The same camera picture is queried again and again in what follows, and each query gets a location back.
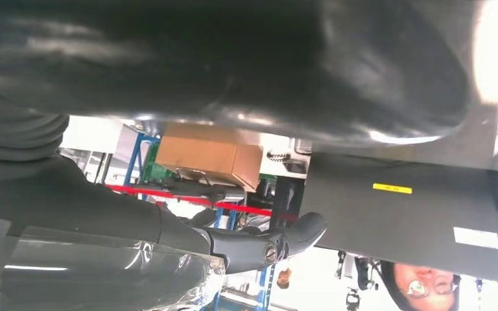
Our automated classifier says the green plastic crate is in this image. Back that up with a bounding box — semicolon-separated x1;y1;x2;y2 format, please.
139;141;177;185

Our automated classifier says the black device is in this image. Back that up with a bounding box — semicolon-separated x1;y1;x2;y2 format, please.
143;169;246;205

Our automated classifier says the cardboard box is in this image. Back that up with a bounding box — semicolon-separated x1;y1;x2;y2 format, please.
155;123;263;192

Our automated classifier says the red barrier belt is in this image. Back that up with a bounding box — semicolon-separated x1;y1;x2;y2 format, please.
104;183;298;220

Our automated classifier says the white desk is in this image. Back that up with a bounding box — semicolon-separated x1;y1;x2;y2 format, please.
259;146;312;180

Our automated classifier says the grey laptop with yellow sticker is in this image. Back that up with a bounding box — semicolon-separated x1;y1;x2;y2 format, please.
299;153;498;284

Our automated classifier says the person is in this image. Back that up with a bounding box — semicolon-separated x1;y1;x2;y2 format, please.
379;260;462;311

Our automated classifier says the blue metal frame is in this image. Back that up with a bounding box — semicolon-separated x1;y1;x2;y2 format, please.
124;133;160;203

